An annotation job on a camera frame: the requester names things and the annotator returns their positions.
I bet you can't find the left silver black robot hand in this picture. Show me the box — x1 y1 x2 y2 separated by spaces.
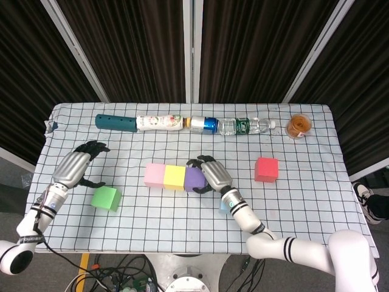
52 139 111 189

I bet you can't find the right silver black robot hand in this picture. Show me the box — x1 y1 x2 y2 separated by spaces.
185 155 233 195

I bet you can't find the purple foam cube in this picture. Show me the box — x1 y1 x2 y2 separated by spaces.
183 166 209 193

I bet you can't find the yellow foam cube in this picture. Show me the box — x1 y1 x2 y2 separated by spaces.
163 165 187 192

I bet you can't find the green foam cube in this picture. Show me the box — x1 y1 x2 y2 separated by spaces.
91 186 123 212

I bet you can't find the red foam cube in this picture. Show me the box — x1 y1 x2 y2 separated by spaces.
254 156 280 184

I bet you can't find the pink foam cube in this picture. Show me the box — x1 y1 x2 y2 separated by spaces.
143 163 167 188

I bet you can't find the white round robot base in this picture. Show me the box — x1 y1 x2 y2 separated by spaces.
145 254 232 292

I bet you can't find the silver blue drink can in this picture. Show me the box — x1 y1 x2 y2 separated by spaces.
190 116 219 134

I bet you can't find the clear green-label water bottle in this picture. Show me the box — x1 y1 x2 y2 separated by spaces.
217 117 277 136

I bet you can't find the teal cylindrical case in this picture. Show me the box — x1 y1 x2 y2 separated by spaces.
94 114 138 134

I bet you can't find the white black grid tablecloth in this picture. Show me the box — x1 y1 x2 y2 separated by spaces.
21 102 379 256

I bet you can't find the white floral drink bottle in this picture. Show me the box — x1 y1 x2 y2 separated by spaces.
136 114 191 133

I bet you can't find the yellow floor tape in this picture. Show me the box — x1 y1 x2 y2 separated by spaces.
78 253 91 274

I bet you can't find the clear cup with orange contents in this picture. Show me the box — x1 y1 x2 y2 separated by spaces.
285 112 312 140

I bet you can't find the black pleated curtain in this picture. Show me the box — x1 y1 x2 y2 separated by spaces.
0 0 103 165
290 0 389 176
199 0 340 104
56 0 187 103

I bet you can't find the white black sneaker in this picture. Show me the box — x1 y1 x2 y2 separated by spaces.
353 181 379 225

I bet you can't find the black trouser leg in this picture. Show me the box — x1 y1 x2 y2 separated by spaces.
367 193 389 220

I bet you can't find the white aluminium frame bar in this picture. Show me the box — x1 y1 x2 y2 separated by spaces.
0 147 36 173
349 158 389 183

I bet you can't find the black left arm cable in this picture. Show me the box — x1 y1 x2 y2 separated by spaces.
32 199 98 274

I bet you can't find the black floor cable bundle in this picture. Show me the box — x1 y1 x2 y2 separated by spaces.
236 255 268 292

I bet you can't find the white floor cable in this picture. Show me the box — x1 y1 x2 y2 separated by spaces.
65 272 109 292

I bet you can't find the black floor cable tangle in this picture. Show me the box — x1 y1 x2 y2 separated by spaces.
91 254 160 292

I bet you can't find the white aluminium frame post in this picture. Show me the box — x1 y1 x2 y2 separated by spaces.
182 0 204 103
40 0 110 103
281 0 356 104

